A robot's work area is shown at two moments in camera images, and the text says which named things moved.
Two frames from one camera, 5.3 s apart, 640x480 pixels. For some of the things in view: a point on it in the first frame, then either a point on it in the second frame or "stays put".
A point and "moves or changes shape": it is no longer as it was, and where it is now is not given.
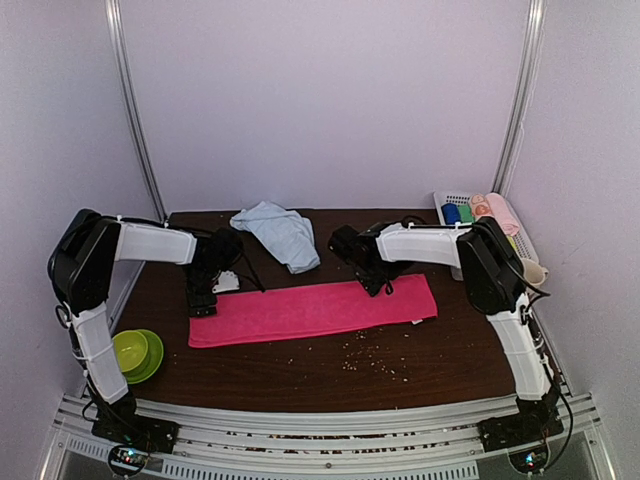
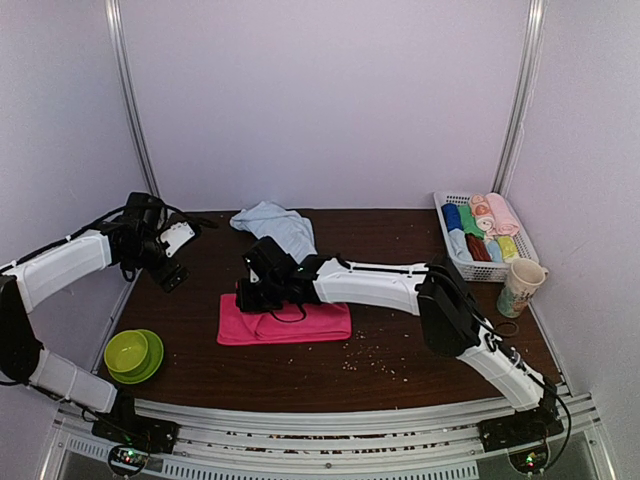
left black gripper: [198, 300] → [160, 275]
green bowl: [131, 349] stays put
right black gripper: [374, 286] → [244, 302]
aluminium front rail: [231, 443] stays put
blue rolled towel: [451, 213] stays put
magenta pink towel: [248, 311] moves or changes shape
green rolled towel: [465, 214] stays put
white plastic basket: [522, 240] stays put
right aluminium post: [522, 97] stays put
